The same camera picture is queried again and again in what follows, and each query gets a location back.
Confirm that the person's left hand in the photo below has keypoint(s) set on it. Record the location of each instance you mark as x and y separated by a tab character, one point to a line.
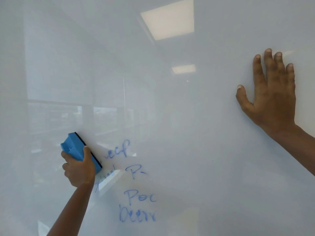
80	172

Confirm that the person's right little finger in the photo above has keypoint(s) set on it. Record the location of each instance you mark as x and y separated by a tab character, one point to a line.
290	73

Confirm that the person's right hand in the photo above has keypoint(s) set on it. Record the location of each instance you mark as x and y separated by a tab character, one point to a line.
274	103

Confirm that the person's right thumb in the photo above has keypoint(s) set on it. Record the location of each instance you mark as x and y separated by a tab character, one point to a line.
243	97

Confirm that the white glossy whiteboard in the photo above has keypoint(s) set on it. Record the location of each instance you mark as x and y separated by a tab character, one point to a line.
172	120

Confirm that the person's right forearm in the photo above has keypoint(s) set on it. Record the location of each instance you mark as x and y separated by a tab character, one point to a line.
299	147

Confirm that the person's right middle finger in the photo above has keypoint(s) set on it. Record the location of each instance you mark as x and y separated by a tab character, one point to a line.
269	65

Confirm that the person's left thumb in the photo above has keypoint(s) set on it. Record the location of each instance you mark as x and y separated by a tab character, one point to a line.
88	156

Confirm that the person's left forearm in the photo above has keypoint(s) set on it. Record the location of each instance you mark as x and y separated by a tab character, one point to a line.
70	211

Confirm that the blue whiteboard eraser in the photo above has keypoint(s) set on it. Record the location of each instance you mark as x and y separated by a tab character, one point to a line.
73	144

